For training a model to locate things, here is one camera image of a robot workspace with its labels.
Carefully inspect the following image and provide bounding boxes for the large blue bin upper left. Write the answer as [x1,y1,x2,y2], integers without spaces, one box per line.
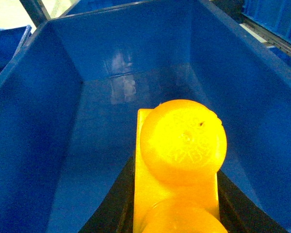
[0,0,291,233]

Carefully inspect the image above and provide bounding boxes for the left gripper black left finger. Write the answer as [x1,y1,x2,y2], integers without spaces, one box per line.
[79,157,135,233]

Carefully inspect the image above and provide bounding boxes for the large blue bin upper right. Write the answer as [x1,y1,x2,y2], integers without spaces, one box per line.
[242,0,291,44]

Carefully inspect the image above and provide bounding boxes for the large blue bin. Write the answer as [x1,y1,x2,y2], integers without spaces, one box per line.
[242,0,291,44]
[0,0,291,233]

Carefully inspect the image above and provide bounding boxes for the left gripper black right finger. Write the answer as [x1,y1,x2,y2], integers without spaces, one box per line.
[217,171,287,233]

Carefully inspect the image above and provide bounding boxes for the yellow two-stud toy block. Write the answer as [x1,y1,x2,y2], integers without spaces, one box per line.
[133,100,227,233]

